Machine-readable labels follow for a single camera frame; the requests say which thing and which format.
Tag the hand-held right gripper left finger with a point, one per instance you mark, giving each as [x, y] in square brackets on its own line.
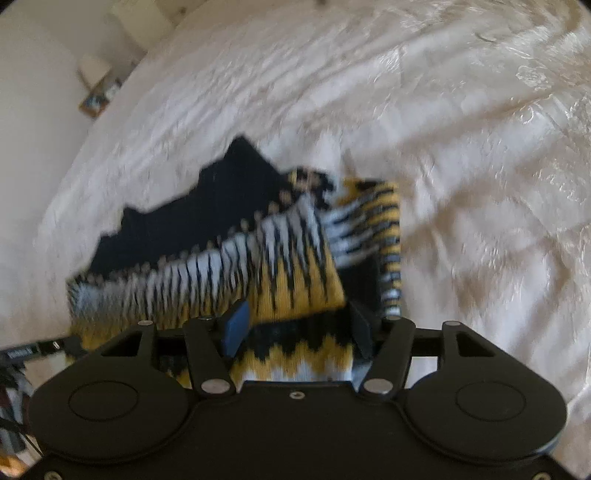
[238, 327]

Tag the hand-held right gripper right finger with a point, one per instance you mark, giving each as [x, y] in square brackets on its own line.
[362, 333]

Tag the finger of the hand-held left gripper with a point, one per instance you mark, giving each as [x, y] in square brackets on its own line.
[60, 347]

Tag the navy yellow patterned knit sweater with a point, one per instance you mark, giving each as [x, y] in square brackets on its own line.
[258, 258]

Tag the dark patterned cloth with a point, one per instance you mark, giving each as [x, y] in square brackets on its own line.
[11, 406]

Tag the white bedspread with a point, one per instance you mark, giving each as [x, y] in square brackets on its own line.
[415, 138]

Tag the white shade table lamp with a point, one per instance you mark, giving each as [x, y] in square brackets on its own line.
[94, 69]

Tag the wooden picture frame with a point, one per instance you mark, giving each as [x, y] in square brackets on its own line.
[91, 104]

